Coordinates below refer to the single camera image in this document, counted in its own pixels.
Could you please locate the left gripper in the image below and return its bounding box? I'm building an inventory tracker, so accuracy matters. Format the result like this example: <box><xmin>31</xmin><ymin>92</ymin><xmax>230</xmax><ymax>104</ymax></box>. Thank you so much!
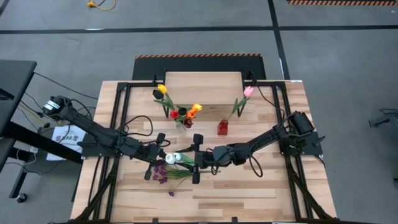
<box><xmin>136</xmin><ymin>133</ymin><xmax>168</xmax><ymax>181</ymax></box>

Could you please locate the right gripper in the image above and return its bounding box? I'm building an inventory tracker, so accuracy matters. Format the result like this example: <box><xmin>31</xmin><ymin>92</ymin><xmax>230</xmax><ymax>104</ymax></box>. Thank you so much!
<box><xmin>178</xmin><ymin>134</ymin><xmax>233</xmax><ymax>184</ymax></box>

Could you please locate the white blue tulip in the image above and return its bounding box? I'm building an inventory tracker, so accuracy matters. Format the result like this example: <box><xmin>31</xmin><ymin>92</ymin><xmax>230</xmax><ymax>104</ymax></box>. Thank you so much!
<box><xmin>165</xmin><ymin>153</ymin><xmax>195</xmax><ymax>166</ymax></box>
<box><xmin>174</xmin><ymin>152</ymin><xmax>195</xmax><ymax>165</ymax></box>

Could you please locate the purple flower spray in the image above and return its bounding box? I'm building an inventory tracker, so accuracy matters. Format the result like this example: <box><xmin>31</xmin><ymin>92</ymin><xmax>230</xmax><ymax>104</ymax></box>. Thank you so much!
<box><xmin>152</xmin><ymin>164</ymin><xmax>220</xmax><ymax>185</ymax></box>
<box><xmin>168</xmin><ymin>177</ymin><xmax>187</xmax><ymax>197</ymax></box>

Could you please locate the red glass vase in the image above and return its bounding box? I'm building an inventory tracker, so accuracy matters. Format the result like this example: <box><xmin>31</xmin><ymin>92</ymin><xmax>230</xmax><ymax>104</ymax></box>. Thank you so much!
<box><xmin>216</xmin><ymin>119</ymin><xmax>229</xmax><ymax>136</ymax></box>

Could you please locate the yellow orange tulip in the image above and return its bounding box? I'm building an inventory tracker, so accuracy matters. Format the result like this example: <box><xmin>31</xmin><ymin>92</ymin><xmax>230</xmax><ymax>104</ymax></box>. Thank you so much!
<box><xmin>157</xmin><ymin>83</ymin><xmax>181</xmax><ymax>125</ymax></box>

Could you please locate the pink tulip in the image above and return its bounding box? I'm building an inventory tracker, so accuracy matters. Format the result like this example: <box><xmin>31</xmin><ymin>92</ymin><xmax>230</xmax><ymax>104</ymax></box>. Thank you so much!
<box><xmin>225</xmin><ymin>85</ymin><xmax>255</xmax><ymax>124</ymax></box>

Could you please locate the wooden shelf with black legs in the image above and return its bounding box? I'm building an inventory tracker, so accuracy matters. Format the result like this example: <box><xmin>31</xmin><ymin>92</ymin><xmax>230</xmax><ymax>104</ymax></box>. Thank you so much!
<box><xmin>161</xmin><ymin>71</ymin><xmax>247</xmax><ymax>118</ymax></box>

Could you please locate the black striped-edge floor mat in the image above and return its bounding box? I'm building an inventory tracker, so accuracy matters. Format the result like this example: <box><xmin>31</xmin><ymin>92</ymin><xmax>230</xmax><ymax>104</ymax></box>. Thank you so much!
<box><xmin>132</xmin><ymin>53</ymin><xmax>267</xmax><ymax>82</ymax></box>

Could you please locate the white paper sign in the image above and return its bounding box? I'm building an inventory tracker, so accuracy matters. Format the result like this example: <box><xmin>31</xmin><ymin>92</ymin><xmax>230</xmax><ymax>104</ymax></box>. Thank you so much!
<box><xmin>46</xmin><ymin>125</ymin><xmax>87</xmax><ymax>162</ymax></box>

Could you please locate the black floor device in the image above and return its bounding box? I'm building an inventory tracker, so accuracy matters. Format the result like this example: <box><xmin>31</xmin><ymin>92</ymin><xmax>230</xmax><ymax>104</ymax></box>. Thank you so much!
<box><xmin>368</xmin><ymin>107</ymin><xmax>398</xmax><ymax>128</ymax></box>

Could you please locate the orange black hazard tape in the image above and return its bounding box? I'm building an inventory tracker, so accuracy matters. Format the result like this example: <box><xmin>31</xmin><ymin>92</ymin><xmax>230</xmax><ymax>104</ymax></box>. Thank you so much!
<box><xmin>285</xmin><ymin>0</ymin><xmax>398</xmax><ymax>6</ymax></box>

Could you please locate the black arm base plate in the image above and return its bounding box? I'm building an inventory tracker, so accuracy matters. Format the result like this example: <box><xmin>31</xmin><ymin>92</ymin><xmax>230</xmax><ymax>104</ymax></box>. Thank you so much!
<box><xmin>81</xmin><ymin>133</ymin><xmax>126</xmax><ymax>158</ymax></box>
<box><xmin>277</xmin><ymin>130</ymin><xmax>324</xmax><ymax>156</ymax></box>

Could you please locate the yellow extension cable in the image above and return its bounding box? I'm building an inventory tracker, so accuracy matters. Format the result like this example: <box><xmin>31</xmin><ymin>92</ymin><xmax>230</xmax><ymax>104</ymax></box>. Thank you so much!
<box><xmin>86</xmin><ymin>0</ymin><xmax>117</xmax><ymax>11</ymax></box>

